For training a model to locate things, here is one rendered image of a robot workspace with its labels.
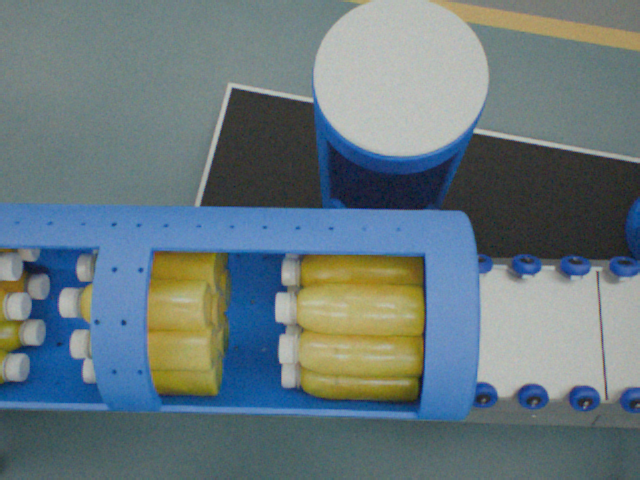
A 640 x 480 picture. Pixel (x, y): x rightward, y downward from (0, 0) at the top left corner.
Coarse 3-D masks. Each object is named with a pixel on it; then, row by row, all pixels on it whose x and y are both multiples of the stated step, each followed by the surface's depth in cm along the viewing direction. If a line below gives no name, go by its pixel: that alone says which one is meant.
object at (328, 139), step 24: (336, 144) 119; (456, 144) 116; (336, 168) 182; (360, 168) 195; (384, 168) 118; (408, 168) 118; (432, 168) 175; (456, 168) 136; (336, 192) 200; (360, 192) 204; (384, 192) 203; (408, 192) 203; (432, 192) 182
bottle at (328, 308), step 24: (312, 288) 95; (336, 288) 94; (360, 288) 94; (384, 288) 94; (408, 288) 94; (312, 312) 93; (336, 312) 93; (360, 312) 93; (384, 312) 93; (408, 312) 92; (408, 336) 95
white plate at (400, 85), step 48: (384, 0) 120; (336, 48) 118; (384, 48) 118; (432, 48) 117; (480, 48) 117; (336, 96) 116; (384, 96) 116; (432, 96) 115; (480, 96) 115; (384, 144) 114; (432, 144) 113
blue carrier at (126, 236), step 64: (64, 256) 115; (128, 256) 91; (256, 256) 114; (448, 256) 89; (64, 320) 116; (128, 320) 88; (256, 320) 115; (448, 320) 87; (64, 384) 109; (128, 384) 91; (256, 384) 109; (448, 384) 89
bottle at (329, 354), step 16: (304, 336) 98; (320, 336) 97; (336, 336) 97; (352, 336) 97; (368, 336) 97; (384, 336) 97; (304, 352) 97; (320, 352) 96; (336, 352) 96; (352, 352) 96; (368, 352) 96; (384, 352) 96; (400, 352) 96; (416, 352) 96; (320, 368) 97; (336, 368) 97; (352, 368) 97; (368, 368) 97; (384, 368) 97; (400, 368) 96; (416, 368) 96
